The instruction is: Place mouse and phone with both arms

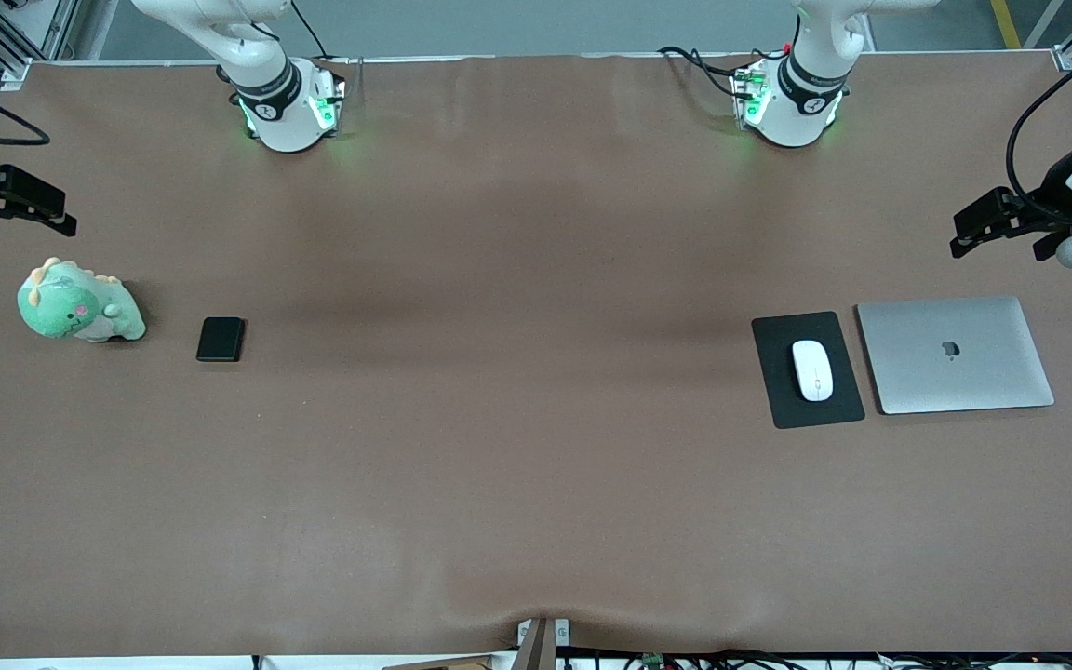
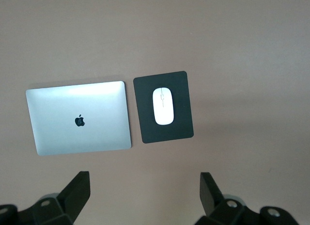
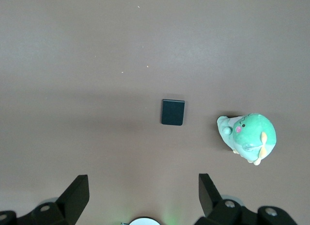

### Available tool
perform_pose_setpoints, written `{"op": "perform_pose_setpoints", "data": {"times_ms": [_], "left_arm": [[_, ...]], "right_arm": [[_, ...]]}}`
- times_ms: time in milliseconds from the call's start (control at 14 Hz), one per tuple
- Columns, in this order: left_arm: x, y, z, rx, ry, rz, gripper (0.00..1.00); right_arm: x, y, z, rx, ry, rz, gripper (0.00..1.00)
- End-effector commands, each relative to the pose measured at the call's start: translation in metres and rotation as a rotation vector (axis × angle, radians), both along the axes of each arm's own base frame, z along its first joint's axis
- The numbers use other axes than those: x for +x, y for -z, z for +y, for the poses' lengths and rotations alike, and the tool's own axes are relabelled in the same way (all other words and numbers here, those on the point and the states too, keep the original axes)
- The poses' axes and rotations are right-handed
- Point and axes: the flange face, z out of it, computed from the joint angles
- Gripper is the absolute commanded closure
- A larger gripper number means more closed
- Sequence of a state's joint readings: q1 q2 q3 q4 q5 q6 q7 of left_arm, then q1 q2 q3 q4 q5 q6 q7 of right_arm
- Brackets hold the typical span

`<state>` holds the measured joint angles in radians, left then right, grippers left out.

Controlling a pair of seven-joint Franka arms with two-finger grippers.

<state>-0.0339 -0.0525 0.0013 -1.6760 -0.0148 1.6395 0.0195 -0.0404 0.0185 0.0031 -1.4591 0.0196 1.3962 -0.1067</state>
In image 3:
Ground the green dinosaur plush toy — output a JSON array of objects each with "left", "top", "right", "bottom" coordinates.
[{"left": 216, "top": 112, "right": 277, "bottom": 166}]

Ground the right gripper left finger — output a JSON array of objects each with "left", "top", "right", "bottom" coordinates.
[{"left": 16, "top": 175, "right": 91, "bottom": 225}]

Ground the black phone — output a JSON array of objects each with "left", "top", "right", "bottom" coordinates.
[{"left": 161, "top": 99, "right": 186, "bottom": 126}]

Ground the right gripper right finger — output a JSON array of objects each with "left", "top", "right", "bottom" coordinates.
[{"left": 195, "top": 173, "right": 259, "bottom": 225}]

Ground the brown table cover mat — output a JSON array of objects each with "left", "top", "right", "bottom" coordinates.
[{"left": 0, "top": 0, "right": 310, "bottom": 225}]

